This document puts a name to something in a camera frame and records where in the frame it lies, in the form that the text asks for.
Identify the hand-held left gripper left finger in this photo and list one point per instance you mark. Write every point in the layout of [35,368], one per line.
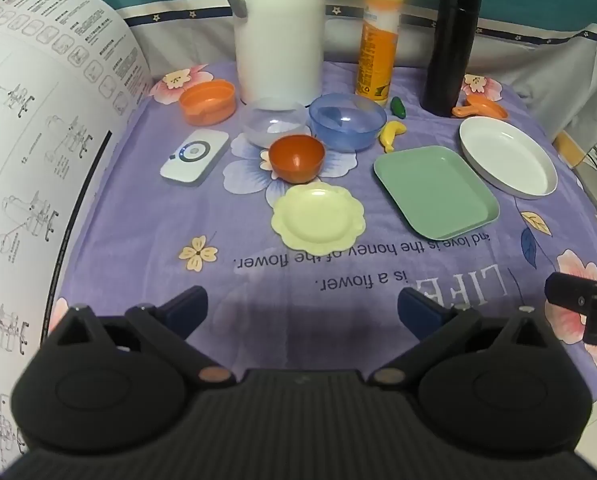
[186,306]

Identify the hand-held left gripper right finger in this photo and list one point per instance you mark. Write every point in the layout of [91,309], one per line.
[418,311]

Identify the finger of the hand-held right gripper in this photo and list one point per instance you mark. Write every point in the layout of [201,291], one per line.
[568,292]

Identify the green rectangular plate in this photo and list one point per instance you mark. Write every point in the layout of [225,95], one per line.
[433,190]

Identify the pale yellow scalloped plate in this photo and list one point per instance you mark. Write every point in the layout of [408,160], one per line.
[318,220]

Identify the white oval plate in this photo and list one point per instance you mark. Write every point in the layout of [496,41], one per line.
[503,155]

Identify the blue translucent bowl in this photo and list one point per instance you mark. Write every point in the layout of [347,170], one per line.
[348,130]

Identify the purple floral blanket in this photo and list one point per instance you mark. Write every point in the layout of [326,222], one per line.
[178,230]

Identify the white remote device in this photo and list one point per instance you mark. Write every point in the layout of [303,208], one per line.
[178,170]

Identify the yellow toy banana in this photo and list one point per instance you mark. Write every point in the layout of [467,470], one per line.
[391,135]

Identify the dark orange bowl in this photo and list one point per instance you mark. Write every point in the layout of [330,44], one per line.
[296,160]

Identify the clear plastic bowl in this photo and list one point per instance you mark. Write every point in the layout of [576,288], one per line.
[268,125]

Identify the orange toy pan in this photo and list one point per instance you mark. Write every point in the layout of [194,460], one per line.
[486,109]

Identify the light orange plastic bowl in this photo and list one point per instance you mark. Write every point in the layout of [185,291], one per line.
[206,105]

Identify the green toy pepper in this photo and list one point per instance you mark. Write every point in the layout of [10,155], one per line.
[397,107]

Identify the white printed instruction sheet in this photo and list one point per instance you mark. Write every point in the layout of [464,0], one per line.
[38,135]

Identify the black thermos bottle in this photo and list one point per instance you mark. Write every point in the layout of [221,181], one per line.
[448,60]

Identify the orange yellow spray bottle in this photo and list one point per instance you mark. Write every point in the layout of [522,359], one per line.
[376,50]

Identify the white thermos jug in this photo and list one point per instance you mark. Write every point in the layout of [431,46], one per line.
[278,35]

